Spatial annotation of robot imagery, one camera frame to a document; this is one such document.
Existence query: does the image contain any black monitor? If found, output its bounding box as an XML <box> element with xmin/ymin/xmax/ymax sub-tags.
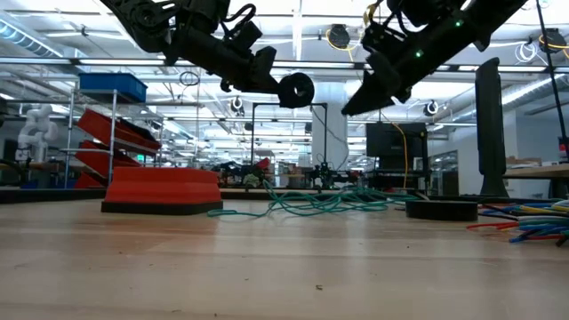
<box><xmin>365</xmin><ymin>121</ymin><xmax>429</xmax><ymax>171</ymax></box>

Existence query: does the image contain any thin black rod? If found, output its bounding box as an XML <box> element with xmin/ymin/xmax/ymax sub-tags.
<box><xmin>534</xmin><ymin>0</ymin><xmax>569</xmax><ymax>162</ymax></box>

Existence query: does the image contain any green cable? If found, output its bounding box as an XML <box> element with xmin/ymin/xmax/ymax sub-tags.
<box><xmin>0</xmin><ymin>186</ymin><xmax>552</xmax><ymax>205</ymax></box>

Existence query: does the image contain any white round pillar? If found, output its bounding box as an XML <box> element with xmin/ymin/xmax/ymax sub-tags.
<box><xmin>311</xmin><ymin>81</ymin><xmax>349</xmax><ymax>172</ymax></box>

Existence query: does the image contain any metal rack with red bins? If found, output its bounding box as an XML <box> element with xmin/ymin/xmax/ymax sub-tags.
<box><xmin>60</xmin><ymin>87</ymin><xmax>164</xmax><ymax>190</ymax></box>

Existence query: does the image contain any black bench robot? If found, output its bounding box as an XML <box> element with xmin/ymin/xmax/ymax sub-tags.
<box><xmin>306</xmin><ymin>160</ymin><xmax>357</xmax><ymax>190</ymax></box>

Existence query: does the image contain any blue plastic bin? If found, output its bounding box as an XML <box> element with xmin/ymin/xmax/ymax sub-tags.
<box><xmin>78</xmin><ymin>71</ymin><xmax>149</xmax><ymax>104</ymax></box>

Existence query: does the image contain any black ceiling cable reel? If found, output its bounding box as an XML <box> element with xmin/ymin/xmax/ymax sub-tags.
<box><xmin>326</xmin><ymin>23</ymin><xmax>353</xmax><ymax>51</ymax></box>
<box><xmin>535</xmin><ymin>27</ymin><xmax>569</xmax><ymax>55</ymax></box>

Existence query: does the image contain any black flat reel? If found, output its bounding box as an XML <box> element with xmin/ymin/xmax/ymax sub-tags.
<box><xmin>405</xmin><ymin>199</ymin><xmax>479</xmax><ymax>223</ymax></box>

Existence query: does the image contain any bundle of coloured wires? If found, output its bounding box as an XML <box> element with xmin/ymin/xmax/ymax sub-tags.
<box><xmin>465</xmin><ymin>198</ymin><xmax>569</xmax><ymax>249</ymax></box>

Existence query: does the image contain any black upright post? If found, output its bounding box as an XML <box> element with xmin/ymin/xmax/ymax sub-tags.
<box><xmin>474</xmin><ymin>57</ymin><xmax>510</xmax><ymax>198</ymax></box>

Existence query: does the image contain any thin green cord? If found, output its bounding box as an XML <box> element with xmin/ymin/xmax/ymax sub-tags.
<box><xmin>206</xmin><ymin>106</ymin><xmax>421</xmax><ymax>220</ymax></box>

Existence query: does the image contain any wooden side table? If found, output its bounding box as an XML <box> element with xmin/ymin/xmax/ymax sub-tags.
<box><xmin>501</xmin><ymin>163</ymin><xmax>569</xmax><ymax>199</ymax></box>

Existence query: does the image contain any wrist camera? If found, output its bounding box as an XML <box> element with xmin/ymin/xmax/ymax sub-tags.
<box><xmin>220</xmin><ymin>19</ymin><xmax>265</xmax><ymax>57</ymax></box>
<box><xmin>360</xmin><ymin>20</ymin><xmax>404</xmax><ymax>57</ymax></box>

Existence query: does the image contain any yellow cable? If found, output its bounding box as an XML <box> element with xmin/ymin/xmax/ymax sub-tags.
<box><xmin>325</xmin><ymin>28</ymin><xmax>410</xmax><ymax>190</ymax></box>

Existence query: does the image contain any black plastic spool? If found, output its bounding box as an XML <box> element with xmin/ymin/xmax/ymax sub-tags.
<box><xmin>276</xmin><ymin>71</ymin><xmax>317</xmax><ymax>110</ymax></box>

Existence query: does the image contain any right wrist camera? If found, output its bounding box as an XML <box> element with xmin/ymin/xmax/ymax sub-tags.
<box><xmin>360</xmin><ymin>20</ymin><xmax>404</xmax><ymax>57</ymax></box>

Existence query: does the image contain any small yellow tag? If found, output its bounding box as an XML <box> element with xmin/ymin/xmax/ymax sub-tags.
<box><xmin>363</xmin><ymin>1</ymin><xmax>381</xmax><ymax>26</ymax></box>

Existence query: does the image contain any red box with black base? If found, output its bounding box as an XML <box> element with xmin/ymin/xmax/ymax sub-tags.
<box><xmin>100</xmin><ymin>166</ymin><xmax>224</xmax><ymax>217</ymax></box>

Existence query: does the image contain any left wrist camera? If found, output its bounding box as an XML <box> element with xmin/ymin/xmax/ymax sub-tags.
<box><xmin>220</xmin><ymin>19</ymin><xmax>265</xmax><ymax>57</ymax></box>

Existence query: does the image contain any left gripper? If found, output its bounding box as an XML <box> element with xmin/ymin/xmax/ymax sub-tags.
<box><xmin>175</xmin><ymin>24</ymin><xmax>288</xmax><ymax>101</ymax></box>

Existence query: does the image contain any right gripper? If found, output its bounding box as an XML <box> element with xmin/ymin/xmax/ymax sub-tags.
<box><xmin>341</xmin><ymin>39</ymin><xmax>445</xmax><ymax>117</ymax></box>

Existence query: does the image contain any black frame stand with camera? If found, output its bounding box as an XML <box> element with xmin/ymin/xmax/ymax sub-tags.
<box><xmin>250</xmin><ymin>100</ymin><xmax>329</xmax><ymax>179</ymax></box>

